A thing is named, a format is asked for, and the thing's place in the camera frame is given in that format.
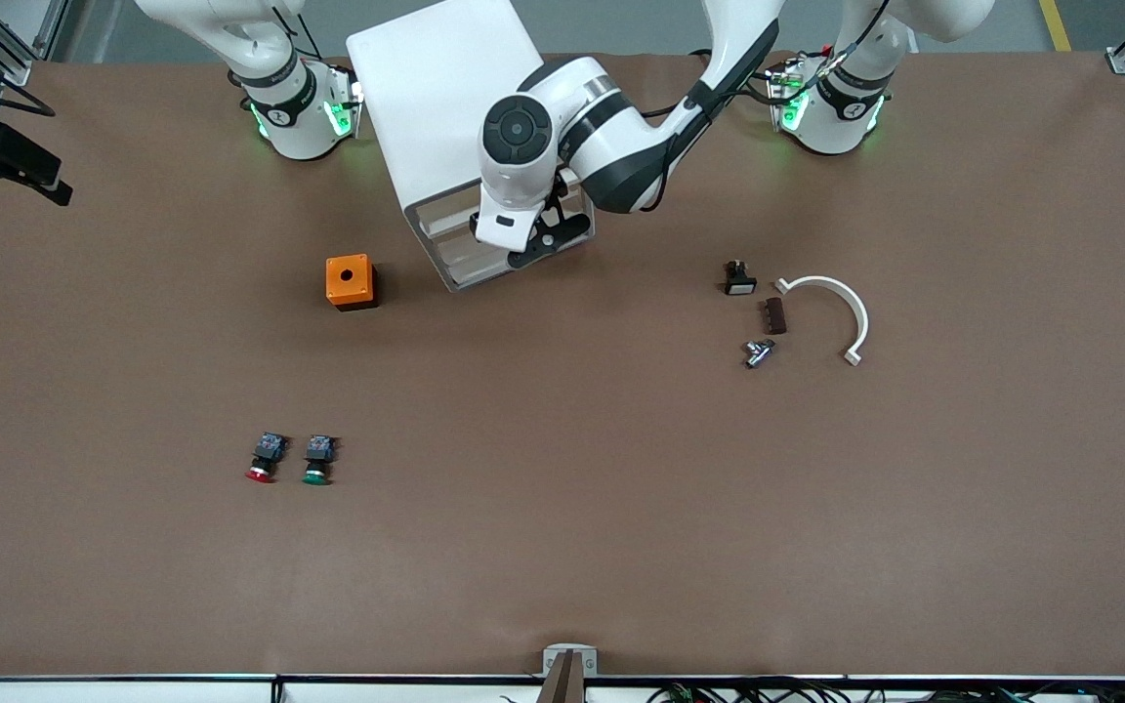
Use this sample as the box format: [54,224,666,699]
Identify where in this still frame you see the white drawer with strip handle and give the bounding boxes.
[440,244,526,290]
[416,200,485,241]

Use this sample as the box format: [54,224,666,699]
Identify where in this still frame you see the white drawer cabinet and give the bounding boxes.
[346,0,596,293]

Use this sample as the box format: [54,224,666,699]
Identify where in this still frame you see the green mushroom push button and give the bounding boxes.
[302,434,339,486]

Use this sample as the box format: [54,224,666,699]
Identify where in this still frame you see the red mushroom push button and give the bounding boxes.
[245,432,288,483]

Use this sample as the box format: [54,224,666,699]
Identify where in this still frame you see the white curved plastic arc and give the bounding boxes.
[774,275,870,367]

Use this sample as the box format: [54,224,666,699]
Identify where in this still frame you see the orange button enclosure box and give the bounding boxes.
[325,254,378,312]

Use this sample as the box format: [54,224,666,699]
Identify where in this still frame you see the grey table edge bracket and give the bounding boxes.
[541,644,600,703]

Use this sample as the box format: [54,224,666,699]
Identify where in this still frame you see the black cable bundle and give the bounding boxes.
[650,679,1125,703]

